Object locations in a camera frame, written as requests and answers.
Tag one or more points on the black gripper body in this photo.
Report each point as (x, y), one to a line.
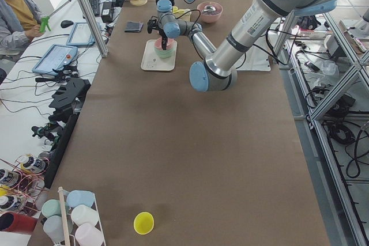
(164, 36)

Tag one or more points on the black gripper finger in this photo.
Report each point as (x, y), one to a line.
(164, 43)

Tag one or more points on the green bowl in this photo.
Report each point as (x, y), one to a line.
(165, 53)

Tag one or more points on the large pink ice bowl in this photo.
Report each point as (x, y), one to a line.
(207, 18)

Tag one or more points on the cream serving tray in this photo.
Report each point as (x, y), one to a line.
(153, 61)

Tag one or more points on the grey folded cloth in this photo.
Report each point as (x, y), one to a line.
(134, 27)

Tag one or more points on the metal scoop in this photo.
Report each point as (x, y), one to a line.
(208, 9)

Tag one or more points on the black power adapter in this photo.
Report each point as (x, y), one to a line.
(107, 12)

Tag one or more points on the black keyboard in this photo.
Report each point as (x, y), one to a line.
(95, 7)

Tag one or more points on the blue teach pendant far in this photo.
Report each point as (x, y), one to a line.
(80, 35)

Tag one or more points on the blue teach pendant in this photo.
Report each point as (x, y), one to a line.
(80, 35)
(56, 57)

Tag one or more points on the black computer mouse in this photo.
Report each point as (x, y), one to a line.
(66, 23)

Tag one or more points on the blue teach pendant near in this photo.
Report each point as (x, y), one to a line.
(56, 57)

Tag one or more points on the black tool holder rack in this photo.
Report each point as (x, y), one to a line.
(63, 103)

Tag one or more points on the person in grey jacket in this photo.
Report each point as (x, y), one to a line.
(20, 24)

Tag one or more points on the bottle with dark label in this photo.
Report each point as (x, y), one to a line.
(33, 164)

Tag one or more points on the blue plastic cup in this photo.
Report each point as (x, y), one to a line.
(80, 197)

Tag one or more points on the yellow cup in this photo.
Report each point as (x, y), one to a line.
(143, 223)

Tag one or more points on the white plastic cup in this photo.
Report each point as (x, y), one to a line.
(84, 214)

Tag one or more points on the white cup rack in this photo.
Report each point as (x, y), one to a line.
(69, 227)

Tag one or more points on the green plastic cup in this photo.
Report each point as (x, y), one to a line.
(51, 207)

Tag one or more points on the pink plastic cup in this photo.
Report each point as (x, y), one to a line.
(86, 234)

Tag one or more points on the grey plastic cup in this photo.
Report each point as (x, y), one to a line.
(53, 228)

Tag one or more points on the red cylinder can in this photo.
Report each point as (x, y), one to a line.
(17, 223)

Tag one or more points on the aluminium frame post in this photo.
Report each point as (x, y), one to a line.
(95, 31)

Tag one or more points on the green handle tool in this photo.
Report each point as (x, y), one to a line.
(44, 25)

